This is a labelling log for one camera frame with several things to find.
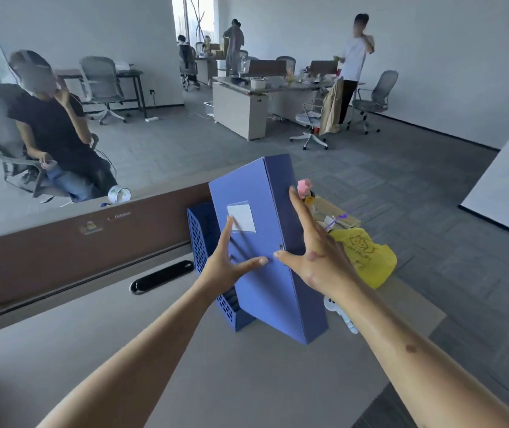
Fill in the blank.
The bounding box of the person's left hand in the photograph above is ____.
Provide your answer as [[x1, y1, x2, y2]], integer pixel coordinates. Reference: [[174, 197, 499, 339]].
[[194, 216, 269, 303]]

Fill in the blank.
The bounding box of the person's right hand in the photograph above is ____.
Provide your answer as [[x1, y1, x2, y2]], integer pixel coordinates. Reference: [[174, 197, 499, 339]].
[[274, 186, 362, 303]]

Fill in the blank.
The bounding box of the blue file box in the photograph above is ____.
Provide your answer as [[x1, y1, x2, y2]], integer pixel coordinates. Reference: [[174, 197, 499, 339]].
[[208, 153, 329, 345]]

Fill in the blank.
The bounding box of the person's right forearm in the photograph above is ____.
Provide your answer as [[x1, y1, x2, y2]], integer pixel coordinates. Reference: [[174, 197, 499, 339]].
[[331, 284, 509, 428]]

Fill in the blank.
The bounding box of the person's left forearm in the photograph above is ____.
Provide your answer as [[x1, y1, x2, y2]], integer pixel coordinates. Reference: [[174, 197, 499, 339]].
[[37, 284, 219, 428]]

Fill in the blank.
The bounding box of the blue perforated file rack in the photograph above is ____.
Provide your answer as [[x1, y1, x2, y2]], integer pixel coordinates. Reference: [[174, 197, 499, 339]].
[[187, 201, 257, 332]]

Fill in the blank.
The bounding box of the brown cardboard box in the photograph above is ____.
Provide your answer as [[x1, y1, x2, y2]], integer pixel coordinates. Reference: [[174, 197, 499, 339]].
[[310, 196, 362, 230]]

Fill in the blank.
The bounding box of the white toy figure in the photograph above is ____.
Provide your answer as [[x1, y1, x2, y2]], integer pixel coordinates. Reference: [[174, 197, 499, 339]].
[[323, 295, 360, 335]]

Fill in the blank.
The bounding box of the pink toy figure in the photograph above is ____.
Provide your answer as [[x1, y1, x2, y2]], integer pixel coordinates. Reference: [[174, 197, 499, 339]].
[[297, 179, 315, 205]]

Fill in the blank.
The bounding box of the yellow plastic bag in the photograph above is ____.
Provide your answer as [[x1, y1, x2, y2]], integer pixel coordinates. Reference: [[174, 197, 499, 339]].
[[328, 228, 398, 290]]

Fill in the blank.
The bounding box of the white office chair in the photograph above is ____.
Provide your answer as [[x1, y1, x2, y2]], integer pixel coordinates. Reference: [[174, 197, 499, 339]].
[[290, 89, 329, 151]]

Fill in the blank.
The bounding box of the white office desk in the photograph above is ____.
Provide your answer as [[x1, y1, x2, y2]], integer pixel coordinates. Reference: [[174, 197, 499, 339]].
[[212, 75, 341, 141]]

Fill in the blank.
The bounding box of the beige coat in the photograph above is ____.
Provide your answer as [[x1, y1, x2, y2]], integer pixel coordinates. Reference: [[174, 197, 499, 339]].
[[320, 78, 344, 136]]

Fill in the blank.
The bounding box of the brown desk divider panel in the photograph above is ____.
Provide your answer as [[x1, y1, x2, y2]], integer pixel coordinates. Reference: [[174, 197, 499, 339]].
[[0, 180, 213, 308]]

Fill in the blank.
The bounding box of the brown desk screen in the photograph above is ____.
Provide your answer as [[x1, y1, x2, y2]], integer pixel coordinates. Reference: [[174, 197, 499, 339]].
[[309, 60, 339, 77], [248, 60, 287, 77]]

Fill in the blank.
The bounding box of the black table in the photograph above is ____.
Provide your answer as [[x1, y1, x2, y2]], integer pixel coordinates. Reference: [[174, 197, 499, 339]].
[[55, 69, 148, 119]]

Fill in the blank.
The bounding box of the black cable grommet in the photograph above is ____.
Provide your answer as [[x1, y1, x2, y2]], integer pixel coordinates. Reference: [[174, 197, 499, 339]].
[[130, 260, 195, 295]]

